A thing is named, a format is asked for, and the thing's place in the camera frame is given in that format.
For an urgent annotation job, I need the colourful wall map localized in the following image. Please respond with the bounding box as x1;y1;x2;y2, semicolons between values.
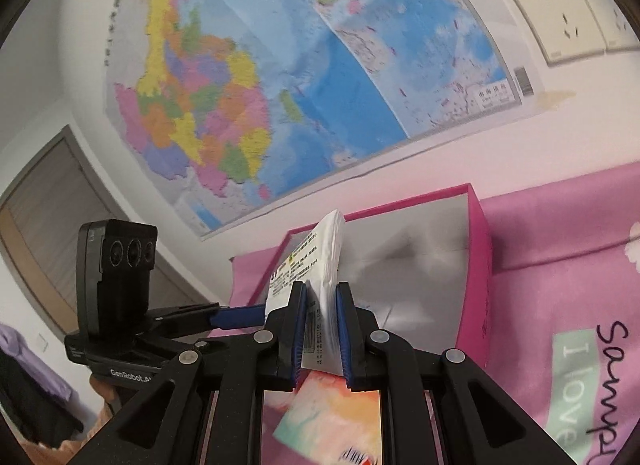
104;0;546;237

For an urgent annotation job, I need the pink tablecloth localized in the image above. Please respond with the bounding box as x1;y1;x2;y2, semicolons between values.
199;161;640;465

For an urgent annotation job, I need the white wall socket plate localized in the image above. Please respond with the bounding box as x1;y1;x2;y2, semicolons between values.
514;0;605;65

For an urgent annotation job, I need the left hand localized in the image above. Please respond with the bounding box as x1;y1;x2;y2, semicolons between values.
89;374;122;415

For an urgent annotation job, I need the white wet wipes pack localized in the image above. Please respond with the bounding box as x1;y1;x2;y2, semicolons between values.
265;210;345;376

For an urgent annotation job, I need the left forearm orange sleeve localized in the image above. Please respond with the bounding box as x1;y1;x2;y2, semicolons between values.
54;399;120;459

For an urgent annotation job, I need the grey door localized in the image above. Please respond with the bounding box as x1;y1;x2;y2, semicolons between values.
0;123;212;341

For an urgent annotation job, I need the purple hanging garment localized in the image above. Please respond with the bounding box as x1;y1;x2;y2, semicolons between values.
0;324;74;403

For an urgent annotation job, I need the pink open cardboard box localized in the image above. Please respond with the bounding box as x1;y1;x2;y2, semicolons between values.
229;182;494;371

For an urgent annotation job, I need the pastel tissue pack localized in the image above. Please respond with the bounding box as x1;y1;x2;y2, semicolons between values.
262;372;382;464

